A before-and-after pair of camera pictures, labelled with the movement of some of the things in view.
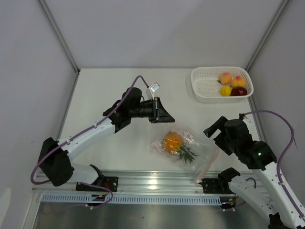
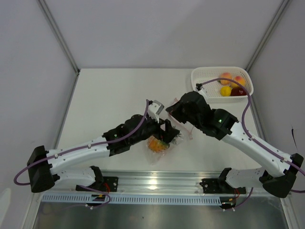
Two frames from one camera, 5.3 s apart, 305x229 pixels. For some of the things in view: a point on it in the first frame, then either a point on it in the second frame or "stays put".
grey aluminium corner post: [282, 8] stays put
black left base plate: [110, 182] stays put
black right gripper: [218, 124] → [174, 111]
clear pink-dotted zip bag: [195, 157] → [157, 148]
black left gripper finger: [160, 114] → [169, 133]
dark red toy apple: [238, 90] stays put
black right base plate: [213, 186] stays put
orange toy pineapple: [173, 142] → [156, 145]
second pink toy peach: [226, 78] stays put
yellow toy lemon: [226, 90] stays put
